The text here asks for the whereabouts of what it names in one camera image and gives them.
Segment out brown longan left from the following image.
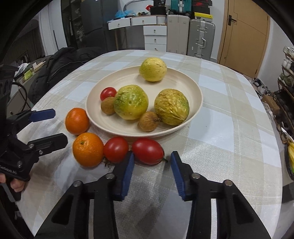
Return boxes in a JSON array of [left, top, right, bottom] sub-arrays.
[[101, 97, 115, 115]]

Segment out teal suitcase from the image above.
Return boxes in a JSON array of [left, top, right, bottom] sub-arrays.
[[170, 0, 192, 14]]

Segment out wrinkled brownish passion fruit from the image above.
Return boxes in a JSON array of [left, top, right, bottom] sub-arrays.
[[154, 89, 189, 126]]

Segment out brown longan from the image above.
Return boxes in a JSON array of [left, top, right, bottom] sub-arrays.
[[138, 112, 160, 132], [101, 97, 115, 115]]

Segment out small red tomato on plate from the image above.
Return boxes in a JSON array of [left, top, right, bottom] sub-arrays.
[[100, 87, 117, 101]]

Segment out brown longan right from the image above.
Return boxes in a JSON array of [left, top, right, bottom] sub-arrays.
[[138, 112, 160, 132]]

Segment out orange mandarin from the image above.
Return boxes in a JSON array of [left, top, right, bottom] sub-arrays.
[[72, 132, 104, 168], [65, 108, 90, 135]]

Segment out black cable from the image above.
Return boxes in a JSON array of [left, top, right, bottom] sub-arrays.
[[10, 82, 28, 113]]

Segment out green yellow passion fruit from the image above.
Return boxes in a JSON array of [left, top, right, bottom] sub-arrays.
[[114, 85, 148, 120]]

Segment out wooden shoe rack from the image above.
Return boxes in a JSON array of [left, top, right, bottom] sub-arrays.
[[274, 46, 293, 137]]

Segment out wooden door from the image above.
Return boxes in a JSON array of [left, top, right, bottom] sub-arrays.
[[218, 1, 270, 78]]

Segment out round red tomato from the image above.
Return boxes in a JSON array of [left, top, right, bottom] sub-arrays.
[[103, 136, 129, 163]]

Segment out oblong red tomato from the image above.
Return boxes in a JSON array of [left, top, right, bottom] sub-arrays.
[[132, 138, 164, 165]]

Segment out cream round plate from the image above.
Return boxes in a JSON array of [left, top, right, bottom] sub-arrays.
[[86, 66, 203, 137]]

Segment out black jacket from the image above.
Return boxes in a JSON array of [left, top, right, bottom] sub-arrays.
[[28, 47, 105, 105]]

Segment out plaid beige tablecloth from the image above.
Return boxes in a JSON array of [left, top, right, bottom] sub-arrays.
[[18, 50, 283, 238]]

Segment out banana bunch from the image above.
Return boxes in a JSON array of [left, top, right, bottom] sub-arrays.
[[288, 141, 294, 171]]

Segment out white drawer desk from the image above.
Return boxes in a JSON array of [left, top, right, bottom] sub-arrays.
[[108, 15, 167, 52]]

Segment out left hand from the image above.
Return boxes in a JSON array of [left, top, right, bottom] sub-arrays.
[[0, 173, 25, 192]]

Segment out silver aluminium suitcase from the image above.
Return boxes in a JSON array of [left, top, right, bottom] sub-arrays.
[[187, 19, 215, 60]]

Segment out yellow black shoe box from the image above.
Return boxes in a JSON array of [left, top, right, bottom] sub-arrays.
[[194, 12, 213, 22]]

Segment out beige suitcase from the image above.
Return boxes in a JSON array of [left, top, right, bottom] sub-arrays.
[[167, 15, 190, 55]]

